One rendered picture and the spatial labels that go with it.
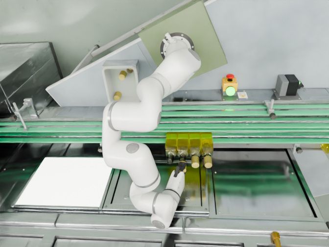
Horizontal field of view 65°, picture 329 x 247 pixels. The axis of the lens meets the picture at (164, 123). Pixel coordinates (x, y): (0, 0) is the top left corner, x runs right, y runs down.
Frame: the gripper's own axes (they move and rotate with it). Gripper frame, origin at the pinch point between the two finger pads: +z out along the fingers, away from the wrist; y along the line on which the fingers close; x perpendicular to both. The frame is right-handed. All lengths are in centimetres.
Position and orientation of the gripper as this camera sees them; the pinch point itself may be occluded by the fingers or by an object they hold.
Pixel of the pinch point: (181, 168)
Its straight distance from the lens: 116.8
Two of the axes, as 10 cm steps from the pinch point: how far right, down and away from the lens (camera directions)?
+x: -9.4, -1.6, 3.1
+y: -0.6, -8.1, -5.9
